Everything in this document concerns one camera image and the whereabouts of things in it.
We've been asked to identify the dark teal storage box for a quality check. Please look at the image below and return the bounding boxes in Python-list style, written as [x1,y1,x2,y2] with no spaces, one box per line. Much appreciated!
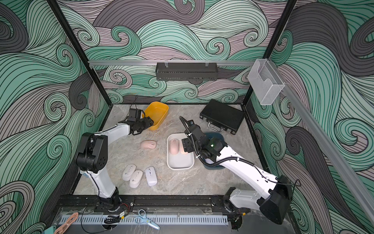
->
[201,132,227,170]

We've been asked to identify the pink rounded mouse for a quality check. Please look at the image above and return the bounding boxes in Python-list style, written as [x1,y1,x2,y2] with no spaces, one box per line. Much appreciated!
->
[169,138,180,155]

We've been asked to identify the yellow storage box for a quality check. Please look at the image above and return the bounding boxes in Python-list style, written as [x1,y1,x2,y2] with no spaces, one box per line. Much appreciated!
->
[145,101,169,131]

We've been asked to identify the white storage box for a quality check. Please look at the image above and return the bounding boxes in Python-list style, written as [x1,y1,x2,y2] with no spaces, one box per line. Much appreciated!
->
[167,133,194,170]

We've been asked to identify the pale lilac white mouse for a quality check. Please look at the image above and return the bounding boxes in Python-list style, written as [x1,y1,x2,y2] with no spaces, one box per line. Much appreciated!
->
[145,166,158,187]

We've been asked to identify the peach mouse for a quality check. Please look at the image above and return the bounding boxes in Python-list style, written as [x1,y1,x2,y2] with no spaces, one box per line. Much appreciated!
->
[179,143,188,155]

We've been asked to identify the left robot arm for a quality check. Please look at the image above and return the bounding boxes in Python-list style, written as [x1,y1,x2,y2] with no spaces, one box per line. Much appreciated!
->
[75,108,154,210]

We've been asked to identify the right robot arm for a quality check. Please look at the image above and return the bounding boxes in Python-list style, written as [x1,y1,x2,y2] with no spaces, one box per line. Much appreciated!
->
[179,117,295,225]

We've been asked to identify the black briefcase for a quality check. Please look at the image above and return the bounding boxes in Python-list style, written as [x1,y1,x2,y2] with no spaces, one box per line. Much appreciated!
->
[200,99,244,135]

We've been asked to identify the white mouse left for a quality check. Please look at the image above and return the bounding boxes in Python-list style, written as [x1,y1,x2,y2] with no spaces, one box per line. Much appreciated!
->
[122,164,136,181]

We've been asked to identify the white mouse middle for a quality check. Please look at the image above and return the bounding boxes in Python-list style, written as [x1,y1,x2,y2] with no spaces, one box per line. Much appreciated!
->
[129,170,143,188]

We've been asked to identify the black wall shelf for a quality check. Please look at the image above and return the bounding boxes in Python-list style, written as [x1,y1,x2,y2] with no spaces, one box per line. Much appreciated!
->
[155,63,218,81]

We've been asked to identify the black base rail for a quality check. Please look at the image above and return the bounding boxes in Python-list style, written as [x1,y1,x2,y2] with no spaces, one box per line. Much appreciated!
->
[54,195,250,214]

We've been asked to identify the aluminium wall rail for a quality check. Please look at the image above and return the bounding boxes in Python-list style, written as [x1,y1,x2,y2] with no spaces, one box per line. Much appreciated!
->
[88,59,255,67]

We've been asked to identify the blue handled scissors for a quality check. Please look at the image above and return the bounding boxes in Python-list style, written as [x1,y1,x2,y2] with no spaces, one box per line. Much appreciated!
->
[134,209,160,230]

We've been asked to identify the clear mesh wall bin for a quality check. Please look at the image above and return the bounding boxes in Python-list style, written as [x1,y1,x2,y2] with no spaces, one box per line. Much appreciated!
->
[248,59,285,105]

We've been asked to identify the white slotted cable duct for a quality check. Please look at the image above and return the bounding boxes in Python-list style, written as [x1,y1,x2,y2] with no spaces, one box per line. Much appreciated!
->
[58,214,229,226]

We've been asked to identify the orange cable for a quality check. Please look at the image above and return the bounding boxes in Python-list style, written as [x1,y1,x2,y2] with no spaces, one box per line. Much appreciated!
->
[54,212,79,234]

